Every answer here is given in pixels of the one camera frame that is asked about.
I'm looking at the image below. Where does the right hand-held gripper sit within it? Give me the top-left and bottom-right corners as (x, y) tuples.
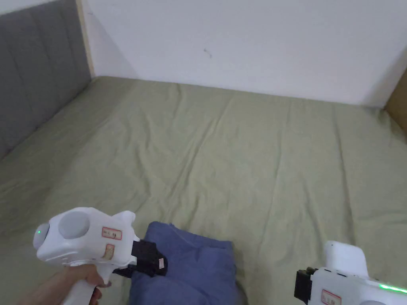
(294, 240), (407, 305)

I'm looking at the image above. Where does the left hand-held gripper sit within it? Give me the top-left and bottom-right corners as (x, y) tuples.
(34, 207), (168, 305)

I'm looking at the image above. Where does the dark blue garment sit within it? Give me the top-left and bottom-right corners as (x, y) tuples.
(128, 221), (244, 305)

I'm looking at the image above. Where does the person's left forearm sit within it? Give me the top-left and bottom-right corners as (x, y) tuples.
(23, 274), (64, 305)

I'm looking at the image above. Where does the person's left hand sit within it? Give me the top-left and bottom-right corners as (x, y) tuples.
(54, 264), (110, 305)

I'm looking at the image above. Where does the bed with pale green sheet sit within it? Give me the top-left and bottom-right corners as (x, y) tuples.
(0, 75), (407, 305)

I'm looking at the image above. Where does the brown board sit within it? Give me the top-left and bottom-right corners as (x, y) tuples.
(383, 67), (407, 141)

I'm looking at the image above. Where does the grey padded headboard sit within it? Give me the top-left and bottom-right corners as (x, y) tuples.
(0, 0), (93, 160)

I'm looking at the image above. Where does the pale wooden strip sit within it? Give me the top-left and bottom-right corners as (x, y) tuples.
(76, 0), (97, 79)

